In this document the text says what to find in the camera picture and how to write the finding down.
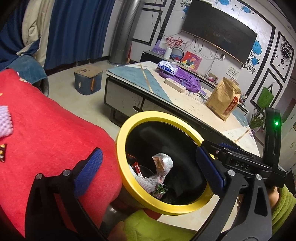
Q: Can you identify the narrow blue curtain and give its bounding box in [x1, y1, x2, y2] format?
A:
[44, 0, 116, 70]

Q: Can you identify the round blue ornament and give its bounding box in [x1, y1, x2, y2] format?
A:
[171, 47, 184, 63]

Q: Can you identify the black tv cabinet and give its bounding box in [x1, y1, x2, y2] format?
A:
[140, 50, 249, 114]

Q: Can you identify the blue white tissue pack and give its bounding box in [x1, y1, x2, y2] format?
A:
[157, 61, 177, 76]

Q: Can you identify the colourful framed painting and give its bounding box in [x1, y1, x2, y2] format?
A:
[180, 51, 202, 71]

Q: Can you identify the person's right hand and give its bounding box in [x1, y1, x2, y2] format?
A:
[266, 186, 281, 204]

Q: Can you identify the person's right forearm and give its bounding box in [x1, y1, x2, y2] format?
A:
[272, 185, 296, 229]

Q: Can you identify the dark green snack wrapper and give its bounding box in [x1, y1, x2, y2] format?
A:
[153, 184, 168, 200]

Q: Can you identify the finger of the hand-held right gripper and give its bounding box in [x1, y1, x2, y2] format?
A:
[218, 142, 245, 156]
[201, 140, 232, 161]

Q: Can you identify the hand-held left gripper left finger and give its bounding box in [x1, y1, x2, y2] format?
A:
[24, 147, 109, 241]

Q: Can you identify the brown paper bag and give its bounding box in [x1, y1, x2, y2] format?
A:
[206, 77, 241, 121]

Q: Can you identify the blue bed sheet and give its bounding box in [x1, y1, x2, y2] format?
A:
[0, 54, 48, 86]

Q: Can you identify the green potted plant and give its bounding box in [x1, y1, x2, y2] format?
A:
[248, 109, 265, 130]

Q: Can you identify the blue square stool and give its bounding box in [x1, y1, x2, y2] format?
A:
[74, 65, 103, 96]

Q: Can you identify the red floral blanket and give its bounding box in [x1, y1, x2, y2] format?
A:
[0, 68, 123, 239]

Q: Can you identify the purple box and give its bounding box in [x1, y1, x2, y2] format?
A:
[153, 40, 167, 54]

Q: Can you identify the white vase with red flowers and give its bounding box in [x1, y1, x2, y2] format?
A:
[163, 36, 183, 59]

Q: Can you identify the marble top coffee table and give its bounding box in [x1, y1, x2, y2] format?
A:
[104, 61, 266, 167]

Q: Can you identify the yellow rimmed trash bin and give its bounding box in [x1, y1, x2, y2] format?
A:
[109, 111, 216, 220]

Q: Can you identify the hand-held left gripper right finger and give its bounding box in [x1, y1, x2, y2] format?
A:
[195, 146, 274, 241]

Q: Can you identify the person's left forearm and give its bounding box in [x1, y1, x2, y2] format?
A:
[124, 209, 195, 241]

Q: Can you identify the purple fabric bag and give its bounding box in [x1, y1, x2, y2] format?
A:
[159, 66, 207, 94]

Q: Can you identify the white wall calendar sheet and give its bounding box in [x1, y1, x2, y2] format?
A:
[228, 65, 240, 78]

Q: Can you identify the silver tower air conditioner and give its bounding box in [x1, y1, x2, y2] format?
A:
[109, 0, 141, 64]

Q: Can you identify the beige curtain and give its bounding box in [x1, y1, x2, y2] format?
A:
[16, 0, 55, 66]

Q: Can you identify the person's left hand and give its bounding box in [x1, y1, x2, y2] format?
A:
[107, 221, 127, 241]

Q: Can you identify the black wall clock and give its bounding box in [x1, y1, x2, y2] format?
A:
[279, 43, 291, 61]

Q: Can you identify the beige power strip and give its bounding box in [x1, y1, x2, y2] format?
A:
[164, 78, 186, 93]

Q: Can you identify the black wall television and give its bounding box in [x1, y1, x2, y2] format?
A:
[181, 0, 258, 65]

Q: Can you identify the green tote bag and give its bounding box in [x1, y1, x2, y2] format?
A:
[257, 85, 274, 109]

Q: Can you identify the red snack wrapper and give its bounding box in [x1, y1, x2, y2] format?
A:
[128, 155, 144, 178]

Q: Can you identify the white foam fruit net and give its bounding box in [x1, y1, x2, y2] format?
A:
[134, 173, 166, 194]
[0, 105, 14, 138]

